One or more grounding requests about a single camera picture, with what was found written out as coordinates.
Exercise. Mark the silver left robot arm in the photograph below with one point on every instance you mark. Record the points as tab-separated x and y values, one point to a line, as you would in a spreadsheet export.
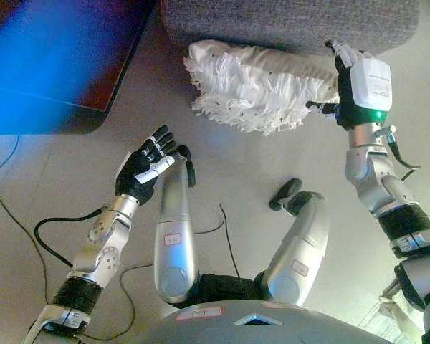
104	251

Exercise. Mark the silver right robot leg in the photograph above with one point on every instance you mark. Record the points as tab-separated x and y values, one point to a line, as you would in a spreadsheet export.
301	251

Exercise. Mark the grey fabric armchair sofa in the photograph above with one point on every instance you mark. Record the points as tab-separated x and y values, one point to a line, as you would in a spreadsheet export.
290	21

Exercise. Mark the brown wooden desk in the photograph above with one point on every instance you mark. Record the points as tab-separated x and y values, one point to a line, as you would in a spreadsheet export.
57	53

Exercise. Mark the silver left robot leg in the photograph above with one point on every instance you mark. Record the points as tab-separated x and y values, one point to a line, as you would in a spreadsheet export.
173	233

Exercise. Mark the white fringed pillow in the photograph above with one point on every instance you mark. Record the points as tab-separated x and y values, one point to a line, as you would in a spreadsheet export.
258	89

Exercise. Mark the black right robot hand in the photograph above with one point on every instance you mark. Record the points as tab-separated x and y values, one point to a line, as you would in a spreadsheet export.
369	86

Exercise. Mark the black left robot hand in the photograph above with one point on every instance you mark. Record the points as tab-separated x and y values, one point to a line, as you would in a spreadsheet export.
138	172

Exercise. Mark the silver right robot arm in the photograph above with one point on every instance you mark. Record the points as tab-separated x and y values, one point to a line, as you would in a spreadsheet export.
387	190

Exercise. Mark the grey robot torso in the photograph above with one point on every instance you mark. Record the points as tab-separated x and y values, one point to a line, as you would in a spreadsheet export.
258	326

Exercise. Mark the silver robot leg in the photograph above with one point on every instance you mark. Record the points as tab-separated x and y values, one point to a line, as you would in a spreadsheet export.
301	251
173	233

